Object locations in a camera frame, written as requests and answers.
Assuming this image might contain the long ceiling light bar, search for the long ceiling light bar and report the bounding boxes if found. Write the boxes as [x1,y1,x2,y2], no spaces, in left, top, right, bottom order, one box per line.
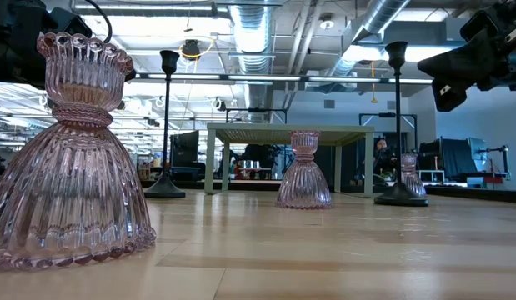
[134,72,434,83]

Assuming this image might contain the black aluminium table frame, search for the black aluminium table frame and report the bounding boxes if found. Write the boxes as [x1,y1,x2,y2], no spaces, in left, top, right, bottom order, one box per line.
[138,177,516,205]

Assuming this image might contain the black ceiling-mounted device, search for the black ceiling-mounted device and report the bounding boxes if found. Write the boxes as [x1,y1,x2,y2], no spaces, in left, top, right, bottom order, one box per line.
[182,39,202,62]

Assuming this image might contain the dark blue screen panel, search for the dark blue screen panel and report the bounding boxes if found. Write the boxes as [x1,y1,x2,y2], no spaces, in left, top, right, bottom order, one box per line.
[418,137,488,181]

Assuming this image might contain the corrugated silver ventilation duct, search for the corrugated silver ventilation duct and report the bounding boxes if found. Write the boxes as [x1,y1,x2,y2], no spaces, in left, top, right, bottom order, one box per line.
[326,0,411,78]
[228,0,280,122]

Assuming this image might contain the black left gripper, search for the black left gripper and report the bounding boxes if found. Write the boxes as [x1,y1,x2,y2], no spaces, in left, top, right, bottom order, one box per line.
[0,0,138,89]

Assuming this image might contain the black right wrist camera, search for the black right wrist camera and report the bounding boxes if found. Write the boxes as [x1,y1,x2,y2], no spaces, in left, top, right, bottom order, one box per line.
[460,10,498,43]

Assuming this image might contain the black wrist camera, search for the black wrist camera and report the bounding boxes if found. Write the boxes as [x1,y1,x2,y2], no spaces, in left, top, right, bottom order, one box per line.
[460,10,498,43]
[48,6,93,39]

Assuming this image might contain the pink ribbed glass candle holder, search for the pink ribbed glass candle holder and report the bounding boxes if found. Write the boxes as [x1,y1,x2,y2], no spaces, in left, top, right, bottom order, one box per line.
[275,129,334,210]
[401,152,428,199]
[0,32,158,271]

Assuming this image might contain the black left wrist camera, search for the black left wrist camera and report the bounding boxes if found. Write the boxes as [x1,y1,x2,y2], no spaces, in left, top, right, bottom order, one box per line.
[48,6,93,39]

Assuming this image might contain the tall black metal candlestick holder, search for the tall black metal candlestick holder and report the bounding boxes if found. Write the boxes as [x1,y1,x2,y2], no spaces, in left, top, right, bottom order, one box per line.
[373,40,430,208]
[143,49,187,199]

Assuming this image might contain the pale green perforated metal shelf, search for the pale green perforated metal shelf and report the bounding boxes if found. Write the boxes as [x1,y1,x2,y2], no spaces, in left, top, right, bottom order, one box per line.
[203,122,376,198]

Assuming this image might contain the person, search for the person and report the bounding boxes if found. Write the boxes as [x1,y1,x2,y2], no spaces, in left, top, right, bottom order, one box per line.
[372,137,398,180]

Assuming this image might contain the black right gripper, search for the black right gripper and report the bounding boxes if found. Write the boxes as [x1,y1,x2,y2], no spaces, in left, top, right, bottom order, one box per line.
[418,3,516,113]

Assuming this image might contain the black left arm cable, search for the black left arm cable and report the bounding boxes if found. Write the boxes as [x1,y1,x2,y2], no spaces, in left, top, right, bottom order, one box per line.
[83,0,113,44]

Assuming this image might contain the black computer monitor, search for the black computer monitor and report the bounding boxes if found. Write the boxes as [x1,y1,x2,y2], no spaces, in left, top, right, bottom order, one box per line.
[169,130,200,170]

